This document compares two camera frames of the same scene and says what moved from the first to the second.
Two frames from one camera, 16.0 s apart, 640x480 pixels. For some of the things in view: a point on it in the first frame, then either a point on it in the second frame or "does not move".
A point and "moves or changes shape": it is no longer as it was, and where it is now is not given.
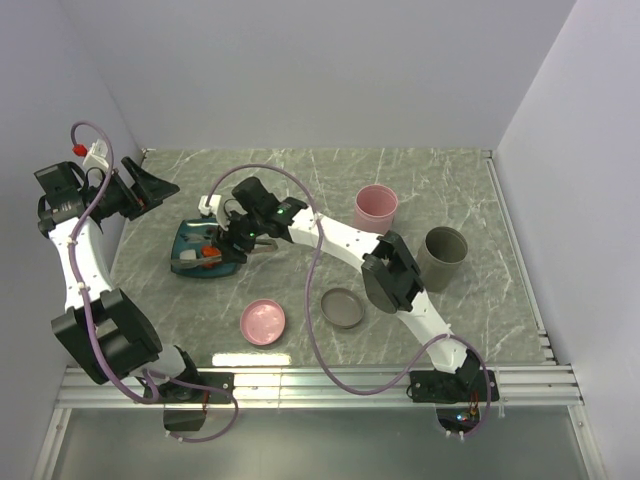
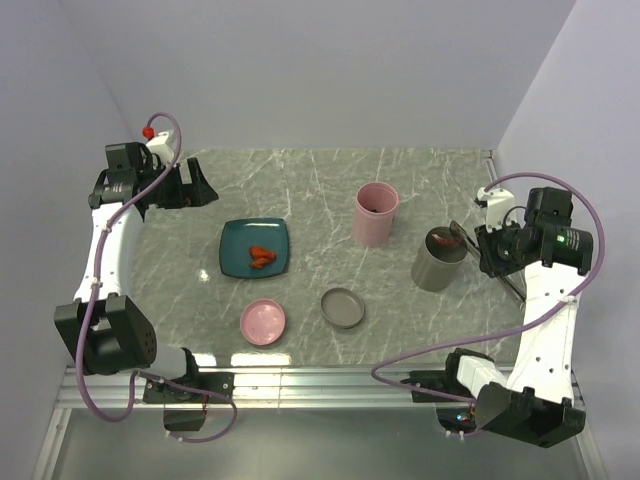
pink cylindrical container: [374, 208] does not move
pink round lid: [262, 322] does not move
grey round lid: [342, 308] does not move
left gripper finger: [151, 188] -> [205, 192]
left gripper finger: [132, 202] -> [190, 196]
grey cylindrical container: [441, 254] does not move
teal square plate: [193, 234] moves or changes shape
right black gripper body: [239, 231] -> [500, 249]
